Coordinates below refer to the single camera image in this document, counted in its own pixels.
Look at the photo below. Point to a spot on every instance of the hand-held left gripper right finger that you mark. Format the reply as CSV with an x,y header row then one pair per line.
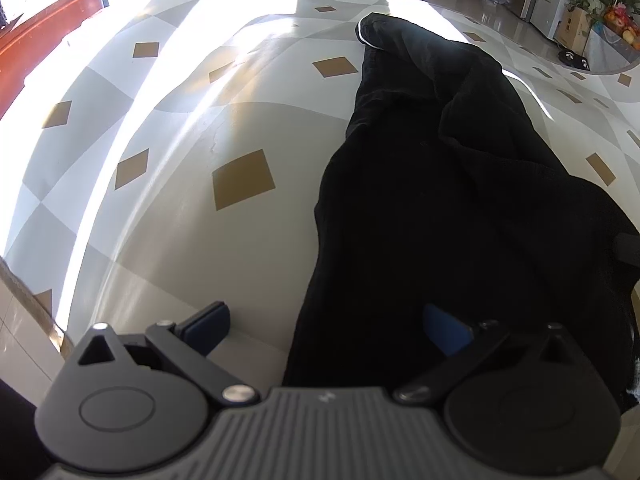
x,y
444,329

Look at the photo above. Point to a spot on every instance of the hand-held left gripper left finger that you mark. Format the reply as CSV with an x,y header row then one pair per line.
x,y
210,324

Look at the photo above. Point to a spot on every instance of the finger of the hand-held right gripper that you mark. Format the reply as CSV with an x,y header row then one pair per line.
x,y
627,247

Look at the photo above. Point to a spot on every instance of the black t-shirt white stripes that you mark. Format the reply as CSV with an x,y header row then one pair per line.
x,y
425,210

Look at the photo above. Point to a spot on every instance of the grey cloth covered table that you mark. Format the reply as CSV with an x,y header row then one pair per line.
x,y
607,52

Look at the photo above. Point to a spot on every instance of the fruit basket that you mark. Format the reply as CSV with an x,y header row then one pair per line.
x,y
622,25

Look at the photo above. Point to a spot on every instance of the cardboard box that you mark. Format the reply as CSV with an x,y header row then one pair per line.
x,y
572,30

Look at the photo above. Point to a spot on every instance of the white chest freezer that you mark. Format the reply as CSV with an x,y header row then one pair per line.
x,y
555,0

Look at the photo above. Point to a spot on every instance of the red-brown wooden bench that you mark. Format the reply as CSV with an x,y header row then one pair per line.
x,y
40,45

